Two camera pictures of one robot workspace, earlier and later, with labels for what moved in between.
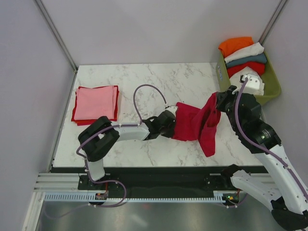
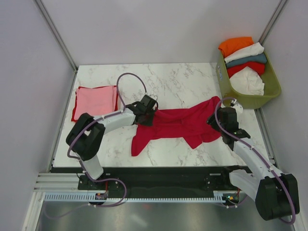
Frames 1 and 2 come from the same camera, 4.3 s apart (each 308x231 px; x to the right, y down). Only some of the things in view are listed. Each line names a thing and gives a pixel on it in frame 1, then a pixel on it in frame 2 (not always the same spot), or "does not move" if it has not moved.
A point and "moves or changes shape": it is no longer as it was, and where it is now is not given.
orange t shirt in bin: (233, 44) does not move
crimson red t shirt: (194, 124) moves or changes shape
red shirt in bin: (259, 67) does not move
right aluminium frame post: (281, 5) does not move
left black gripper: (170, 134) → (149, 123)
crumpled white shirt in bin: (235, 82) does not move
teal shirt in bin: (261, 58) does not move
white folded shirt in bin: (257, 48) does not move
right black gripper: (222, 96) → (212, 123)
